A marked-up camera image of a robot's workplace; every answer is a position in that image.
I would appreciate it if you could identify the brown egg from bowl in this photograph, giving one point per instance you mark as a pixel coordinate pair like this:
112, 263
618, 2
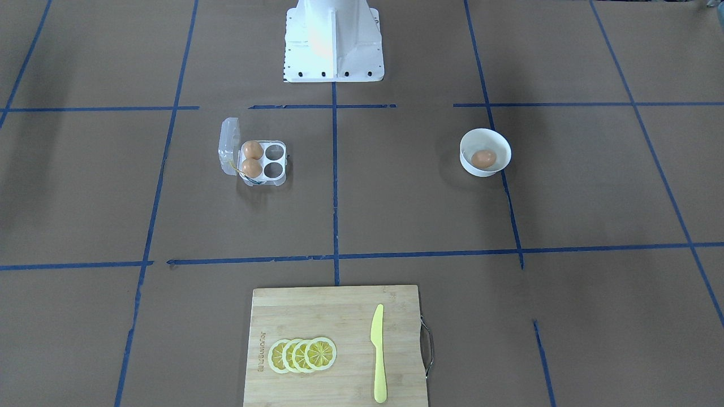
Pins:
483, 159

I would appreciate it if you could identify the clear plastic egg box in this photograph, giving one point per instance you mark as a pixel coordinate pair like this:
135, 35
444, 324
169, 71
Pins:
274, 160

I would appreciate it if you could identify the brown egg in box front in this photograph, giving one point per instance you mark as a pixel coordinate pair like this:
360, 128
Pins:
251, 168

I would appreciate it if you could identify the brown egg in box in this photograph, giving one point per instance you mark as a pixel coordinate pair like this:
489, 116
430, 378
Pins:
252, 150
251, 168

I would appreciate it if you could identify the brown egg in box rear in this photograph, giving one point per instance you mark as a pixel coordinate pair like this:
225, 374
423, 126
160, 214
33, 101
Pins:
252, 150

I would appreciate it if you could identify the bamboo cutting board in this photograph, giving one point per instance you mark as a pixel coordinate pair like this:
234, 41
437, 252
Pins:
336, 346

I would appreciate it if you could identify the yellow plastic knife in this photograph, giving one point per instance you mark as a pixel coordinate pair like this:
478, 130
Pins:
379, 374

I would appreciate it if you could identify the white ceramic bowl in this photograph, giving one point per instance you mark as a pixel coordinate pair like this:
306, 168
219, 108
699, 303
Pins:
479, 139

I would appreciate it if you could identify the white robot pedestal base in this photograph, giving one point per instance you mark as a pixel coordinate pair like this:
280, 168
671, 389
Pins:
333, 42

